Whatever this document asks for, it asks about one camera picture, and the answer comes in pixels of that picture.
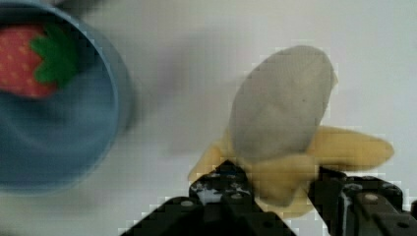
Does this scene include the blue bowl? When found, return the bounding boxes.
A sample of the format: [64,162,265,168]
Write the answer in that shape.
[0,0,133,195]

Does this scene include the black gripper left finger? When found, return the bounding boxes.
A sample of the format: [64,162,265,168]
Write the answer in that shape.
[120,161,296,236]

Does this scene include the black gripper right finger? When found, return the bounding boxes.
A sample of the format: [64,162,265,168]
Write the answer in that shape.
[308,167,417,236]

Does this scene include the pink strawberry toy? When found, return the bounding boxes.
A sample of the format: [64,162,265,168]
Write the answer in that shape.
[0,23,79,99]

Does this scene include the peeled banana toy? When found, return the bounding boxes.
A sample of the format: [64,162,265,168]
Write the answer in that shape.
[188,45,394,218]

